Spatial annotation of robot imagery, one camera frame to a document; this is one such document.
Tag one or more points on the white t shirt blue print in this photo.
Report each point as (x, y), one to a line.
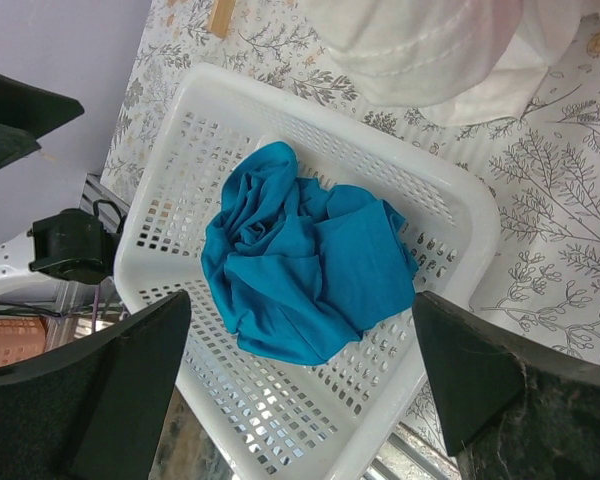
(458, 62)

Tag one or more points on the wooden clothes rack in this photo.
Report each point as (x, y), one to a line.
(220, 17)

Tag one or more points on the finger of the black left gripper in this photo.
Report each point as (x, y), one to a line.
(15, 144)
(35, 110)

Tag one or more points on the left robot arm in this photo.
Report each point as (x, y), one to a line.
(73, 245)

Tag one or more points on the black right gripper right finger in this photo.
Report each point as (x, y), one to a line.
(509, 408)

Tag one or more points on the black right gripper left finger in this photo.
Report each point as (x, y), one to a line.
(94, 408)

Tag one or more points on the aluminium rail with cable duct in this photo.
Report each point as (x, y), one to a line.
(104, 204)

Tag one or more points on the white plastic laundry basket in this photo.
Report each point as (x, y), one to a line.
(273, 419)

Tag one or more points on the floral tablecloth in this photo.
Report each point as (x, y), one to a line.
(542, 169)

